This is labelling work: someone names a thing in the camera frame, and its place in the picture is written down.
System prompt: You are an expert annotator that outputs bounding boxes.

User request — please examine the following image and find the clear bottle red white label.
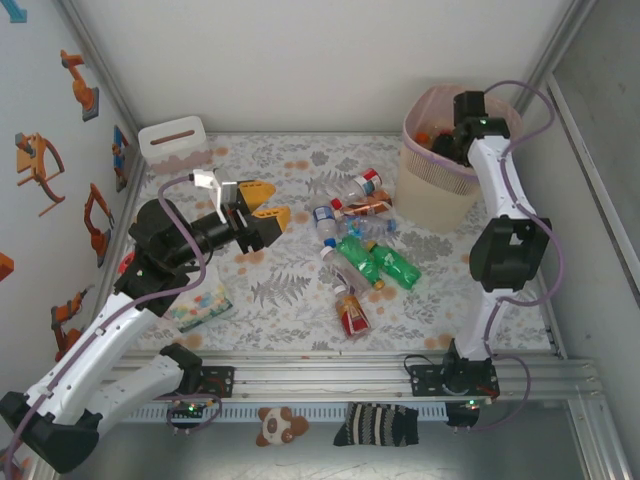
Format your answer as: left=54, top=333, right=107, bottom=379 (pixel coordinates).
left=344, top=168, right=384, bottom=201

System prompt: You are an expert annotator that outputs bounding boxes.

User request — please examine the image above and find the pink lined waste basket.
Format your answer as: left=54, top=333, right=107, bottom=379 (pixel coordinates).
left=402, top=84, right=525, bottom=184

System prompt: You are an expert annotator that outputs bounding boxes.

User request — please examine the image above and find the pink plastic waste basket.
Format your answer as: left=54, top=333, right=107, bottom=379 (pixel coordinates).
left=398, top=84, right=525, bottom=234

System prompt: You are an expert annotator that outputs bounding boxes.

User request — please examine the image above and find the floral tissue packet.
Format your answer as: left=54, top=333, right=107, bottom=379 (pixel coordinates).
left=164, top=282, right=236, bottom=334

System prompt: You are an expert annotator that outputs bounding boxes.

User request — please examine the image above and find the clear bottle purple label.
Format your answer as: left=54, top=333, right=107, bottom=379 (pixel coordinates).
left=319, top=245, right=374, bottom=304

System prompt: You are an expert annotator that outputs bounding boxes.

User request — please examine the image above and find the green bottle yellow cap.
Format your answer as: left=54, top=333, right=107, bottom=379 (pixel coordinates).
left=335, top=234, right=386, bottom=292

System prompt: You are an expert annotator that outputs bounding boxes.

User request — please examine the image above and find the clear bottle colourful label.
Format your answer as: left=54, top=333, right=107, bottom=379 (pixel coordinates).
left=339, top=217, right=399, bottom=240

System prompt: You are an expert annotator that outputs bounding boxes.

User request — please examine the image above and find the brown label plastic bottle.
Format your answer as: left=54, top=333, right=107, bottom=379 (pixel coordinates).
left=329, top=188, right=395, bottom=221

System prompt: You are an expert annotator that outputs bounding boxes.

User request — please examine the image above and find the white tissue box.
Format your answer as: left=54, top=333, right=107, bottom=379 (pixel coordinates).
left=137, top=115, right=212, bottom=175

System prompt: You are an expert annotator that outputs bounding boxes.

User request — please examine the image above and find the green bottle orange cap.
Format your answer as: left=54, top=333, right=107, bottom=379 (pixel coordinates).
left=366, top=240, right=423, bottom=291

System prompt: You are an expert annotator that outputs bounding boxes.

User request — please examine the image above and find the controller board with LED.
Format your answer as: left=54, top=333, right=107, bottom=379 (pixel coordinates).
left=168, top=398, right=211, bottom=419
left=447, top=398, right=494, bottom=429

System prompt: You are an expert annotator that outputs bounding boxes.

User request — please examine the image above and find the brown white panda plush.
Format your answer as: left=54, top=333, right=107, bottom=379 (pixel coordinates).
left=255, top=405, right=310, bottom=448

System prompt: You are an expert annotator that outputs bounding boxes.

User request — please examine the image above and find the black white striped sock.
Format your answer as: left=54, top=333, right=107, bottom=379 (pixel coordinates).
left=332, top=402, right=420, bottom=448

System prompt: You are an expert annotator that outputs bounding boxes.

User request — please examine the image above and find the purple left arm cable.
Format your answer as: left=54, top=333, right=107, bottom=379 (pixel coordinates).
left=0, top=174, right=224, bottom=469

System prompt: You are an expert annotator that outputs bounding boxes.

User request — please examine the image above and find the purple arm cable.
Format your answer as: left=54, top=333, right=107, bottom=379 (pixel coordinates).
left=0, top=174, right=224, bottom=469
left=447, top=79, right=566, bottom=434

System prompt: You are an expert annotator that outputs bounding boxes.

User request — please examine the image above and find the blue orange wall sticker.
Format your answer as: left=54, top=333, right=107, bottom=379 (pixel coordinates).
left=112, top=124, right=134, bottom=194

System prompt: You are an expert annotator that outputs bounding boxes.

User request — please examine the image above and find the aluminium frame post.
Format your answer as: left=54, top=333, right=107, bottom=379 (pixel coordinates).
left=57, top=0, right=144, bottom=151
left=517, top=0, right=600, bottom=101

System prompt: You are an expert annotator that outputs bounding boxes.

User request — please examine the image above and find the orange claw wall sticker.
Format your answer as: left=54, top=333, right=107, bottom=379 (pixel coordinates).
left=13, top=132, right=66, bottom=217

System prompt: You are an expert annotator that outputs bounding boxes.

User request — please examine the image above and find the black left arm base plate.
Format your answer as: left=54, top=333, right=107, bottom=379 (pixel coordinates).
left=174, top=364, right=236, bottom=399

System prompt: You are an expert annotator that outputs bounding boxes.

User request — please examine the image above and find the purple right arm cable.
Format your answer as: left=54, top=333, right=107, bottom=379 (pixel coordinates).
left=447, top=79, right=566, bottom=434

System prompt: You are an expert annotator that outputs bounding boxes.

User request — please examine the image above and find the aluminium frame rail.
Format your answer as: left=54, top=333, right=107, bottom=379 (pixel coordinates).
left=99, top=349, right=599, bottom=401

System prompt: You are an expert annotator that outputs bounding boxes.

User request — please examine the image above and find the white slotted cable duct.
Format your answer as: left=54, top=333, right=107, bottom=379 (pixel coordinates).
left=119, top=403, right=449, bottom=422

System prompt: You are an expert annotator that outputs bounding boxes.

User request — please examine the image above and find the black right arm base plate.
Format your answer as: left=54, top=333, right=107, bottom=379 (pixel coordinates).
left=408, top=363, right=500, bottom=399

